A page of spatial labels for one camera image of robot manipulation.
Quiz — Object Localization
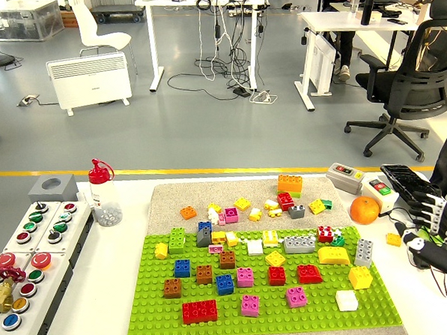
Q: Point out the grey brick white studs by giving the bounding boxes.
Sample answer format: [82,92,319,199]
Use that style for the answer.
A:
[288,203,307,220]

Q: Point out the white plastic chair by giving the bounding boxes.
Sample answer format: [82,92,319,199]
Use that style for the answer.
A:
[68,1,142,76]

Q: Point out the dark grey slope brick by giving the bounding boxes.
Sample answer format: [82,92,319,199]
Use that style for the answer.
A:
[195,226,214,250]

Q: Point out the clear bottle red cap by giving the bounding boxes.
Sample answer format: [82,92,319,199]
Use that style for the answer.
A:
[84,157,127,228]

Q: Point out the grey block round hole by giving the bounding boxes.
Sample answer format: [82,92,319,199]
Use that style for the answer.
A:
[27,172,81,207]

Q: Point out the large white brick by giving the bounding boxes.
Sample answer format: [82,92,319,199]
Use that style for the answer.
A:
[334,289,360,312]

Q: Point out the large orange brick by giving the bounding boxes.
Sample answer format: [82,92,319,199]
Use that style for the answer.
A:
[276,173,305,194]

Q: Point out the grey-brown mat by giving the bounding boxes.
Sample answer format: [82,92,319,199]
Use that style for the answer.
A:
[141,167,422,335]

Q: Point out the clear storage crate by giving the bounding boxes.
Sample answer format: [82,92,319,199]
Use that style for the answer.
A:
[0,0,67,46]

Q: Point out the white four-button control box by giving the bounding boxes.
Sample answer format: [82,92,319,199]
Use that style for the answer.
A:
[34,199,94,258]
[2,199,62,256]

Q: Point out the long red brick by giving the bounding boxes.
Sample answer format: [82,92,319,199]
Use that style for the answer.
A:
[180,297,219,327]

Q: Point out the white desk with cables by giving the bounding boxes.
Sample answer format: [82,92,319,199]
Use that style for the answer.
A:
[130,0,270,99]

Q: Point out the long grey brick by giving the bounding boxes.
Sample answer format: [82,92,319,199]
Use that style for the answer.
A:
[282,234,317,256]

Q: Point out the white panel under desk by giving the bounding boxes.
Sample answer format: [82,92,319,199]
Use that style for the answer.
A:
[310,32,338,98]

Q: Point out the wooden crate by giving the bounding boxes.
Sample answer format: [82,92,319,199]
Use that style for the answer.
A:
[59,10,81,29]

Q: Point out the black wheeled dolly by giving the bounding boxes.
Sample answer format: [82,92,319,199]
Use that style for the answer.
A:
[89,2,146,26]

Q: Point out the red black white wire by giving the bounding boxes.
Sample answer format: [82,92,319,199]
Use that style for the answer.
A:
[426,265,447,299]

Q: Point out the black office chair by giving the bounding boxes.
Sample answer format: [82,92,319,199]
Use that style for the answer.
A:
[341,0,447,164]

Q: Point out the white flat brick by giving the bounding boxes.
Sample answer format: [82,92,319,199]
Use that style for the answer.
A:
[245,239,265,257]

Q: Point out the white red-green switch box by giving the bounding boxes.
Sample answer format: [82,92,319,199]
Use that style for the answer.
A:
[359,175,401,218]

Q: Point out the green studded baseplate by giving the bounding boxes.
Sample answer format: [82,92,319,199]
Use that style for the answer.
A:
[126,214,409,335]

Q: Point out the black bottle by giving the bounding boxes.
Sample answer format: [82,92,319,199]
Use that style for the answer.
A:
[360,0,374,27]

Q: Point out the white panel heater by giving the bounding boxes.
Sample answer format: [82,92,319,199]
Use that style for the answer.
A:
[43,47,136,121]

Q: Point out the small orange brick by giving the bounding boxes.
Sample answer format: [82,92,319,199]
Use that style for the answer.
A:
[179,205,199,222]

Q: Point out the large yellow square brick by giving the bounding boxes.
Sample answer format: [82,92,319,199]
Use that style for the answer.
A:
[347,264,375,292]

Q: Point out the orange fruit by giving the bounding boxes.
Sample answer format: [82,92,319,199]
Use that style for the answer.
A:
[349,195,382,226]

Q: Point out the black keyboard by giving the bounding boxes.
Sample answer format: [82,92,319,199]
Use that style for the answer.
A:
[377,163,444,207]

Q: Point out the yellow flat plate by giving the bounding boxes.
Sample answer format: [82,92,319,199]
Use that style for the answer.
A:
[264,249,288,268]

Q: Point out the grey floor socket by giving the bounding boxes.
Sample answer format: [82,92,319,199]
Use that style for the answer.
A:
[16,93,40,109]

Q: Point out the brown brick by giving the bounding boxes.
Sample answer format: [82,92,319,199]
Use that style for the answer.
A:
[194,263,215,286]
[218,249,238,271]
[162,276,184,301]

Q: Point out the tall lime green brick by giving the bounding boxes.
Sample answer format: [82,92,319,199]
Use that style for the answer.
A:
[166,226,188,256]

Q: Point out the yellow curved brick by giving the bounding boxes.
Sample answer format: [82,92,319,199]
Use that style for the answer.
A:
[316,244,352,266]

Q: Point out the red white striped brick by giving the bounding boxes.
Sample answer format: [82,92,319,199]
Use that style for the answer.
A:
[315,224,336,244]

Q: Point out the tall grey brick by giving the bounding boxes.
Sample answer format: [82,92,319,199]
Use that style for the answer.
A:
[353,238,375,269]

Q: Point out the seated person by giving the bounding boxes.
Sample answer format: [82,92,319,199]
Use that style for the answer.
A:
[311,0,368,83]

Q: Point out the red square brick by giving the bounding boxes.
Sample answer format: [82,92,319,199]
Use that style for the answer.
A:
[265,265,288,289]

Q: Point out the magenta hollow brick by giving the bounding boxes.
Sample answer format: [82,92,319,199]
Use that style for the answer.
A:
[223,206,241,226]

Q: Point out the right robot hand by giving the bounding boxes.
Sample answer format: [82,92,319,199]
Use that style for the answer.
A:
[391,185,447,276]

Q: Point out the magenta square brick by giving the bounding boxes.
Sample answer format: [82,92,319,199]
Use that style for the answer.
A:
[240,293,261,318]
[234,266,256,289]
[284,285,310,310]

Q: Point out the red sloped brick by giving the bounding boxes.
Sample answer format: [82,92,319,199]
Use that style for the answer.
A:
[296,263,325,286]

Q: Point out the grey switch box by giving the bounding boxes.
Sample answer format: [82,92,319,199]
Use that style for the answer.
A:
[325,162,366,195]

